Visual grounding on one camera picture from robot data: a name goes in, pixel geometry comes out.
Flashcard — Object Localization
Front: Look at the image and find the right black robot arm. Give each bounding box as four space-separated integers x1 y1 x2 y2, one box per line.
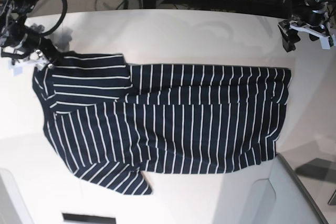
1 0 68 70

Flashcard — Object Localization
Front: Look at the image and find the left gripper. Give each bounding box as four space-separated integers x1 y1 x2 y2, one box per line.
278 10 335 52

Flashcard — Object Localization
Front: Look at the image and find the grey robot base cover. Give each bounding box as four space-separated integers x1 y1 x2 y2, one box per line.
245 155 328 223
1 168 34 224

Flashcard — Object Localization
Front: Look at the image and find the navy white striped t-shirt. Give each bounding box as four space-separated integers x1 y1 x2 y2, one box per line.
33 52 292 195

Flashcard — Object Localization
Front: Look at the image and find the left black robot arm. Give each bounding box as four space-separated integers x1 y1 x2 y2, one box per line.
278 0 335 52

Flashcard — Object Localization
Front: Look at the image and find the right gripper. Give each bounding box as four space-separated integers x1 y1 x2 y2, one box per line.
1 24 62 76

